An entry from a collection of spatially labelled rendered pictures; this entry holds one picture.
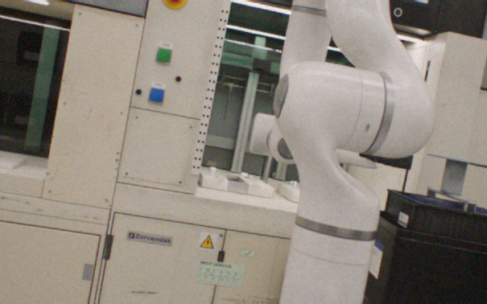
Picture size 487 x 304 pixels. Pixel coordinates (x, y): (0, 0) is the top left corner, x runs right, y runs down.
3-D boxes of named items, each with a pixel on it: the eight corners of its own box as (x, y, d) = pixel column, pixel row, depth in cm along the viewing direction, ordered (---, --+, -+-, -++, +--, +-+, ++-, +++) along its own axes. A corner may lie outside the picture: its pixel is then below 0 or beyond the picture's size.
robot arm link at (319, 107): (388, 244, 88) (422, 77, 86) (262, 225, 84) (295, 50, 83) (357, 227, 99) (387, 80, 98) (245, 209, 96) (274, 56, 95)
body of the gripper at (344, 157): (315, 162, 136) (366, 171, 136) (323, 165, 125) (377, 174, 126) (323, 128, 135) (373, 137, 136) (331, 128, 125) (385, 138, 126)
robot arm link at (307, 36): (344, 12, 115) (308, 171, 120) (332, 16, 130) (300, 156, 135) (297, 2, 114) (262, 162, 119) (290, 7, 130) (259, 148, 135)
